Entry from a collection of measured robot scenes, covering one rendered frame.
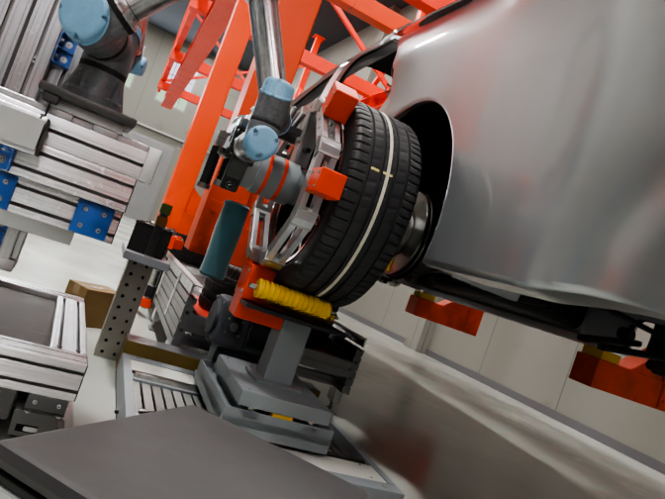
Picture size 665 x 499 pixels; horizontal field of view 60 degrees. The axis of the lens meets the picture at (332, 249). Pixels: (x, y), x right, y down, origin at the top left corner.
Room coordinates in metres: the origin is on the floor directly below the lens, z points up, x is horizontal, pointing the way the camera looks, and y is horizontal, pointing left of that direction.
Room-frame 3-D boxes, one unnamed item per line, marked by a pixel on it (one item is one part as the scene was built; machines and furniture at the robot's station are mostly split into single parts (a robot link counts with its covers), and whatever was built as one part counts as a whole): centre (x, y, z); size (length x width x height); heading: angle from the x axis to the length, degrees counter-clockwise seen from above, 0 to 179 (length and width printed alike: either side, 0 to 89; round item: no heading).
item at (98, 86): (1.44, 0.70, 0.87); 0.15 x 0.15 x 0.10
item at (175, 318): (3.66, 0.55, 0.14); 2.47 x 0.85 x 0.27; 21
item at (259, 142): (1.32, 0.24, 0.85); 0.11 x 0.08 x 0.09; 22
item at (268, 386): (1.90, 0.04, 0.32); 0.40 x 0.30 x 0.28; 21
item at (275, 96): (1.33, 0.25, 0.95); 0.11 x 0.08 x 0.11; 2
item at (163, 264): (2.32, 0.71, 0.44); 0.43 x 0.17 x 0.03; 21
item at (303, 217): (1.84, 0.20, 0.85); 0.54 x 0.07 x 0.54; 21
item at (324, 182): (1.55, 0.08, 0.85); 0.09 x 0.08 x 0.07; 21
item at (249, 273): (1.85, 0.16, 0.48); 0.16 x 0.12 x 0.17; 111
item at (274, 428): (1.95, 0.06, 0.13); 0.50 x 0.36 x 0.10; 21
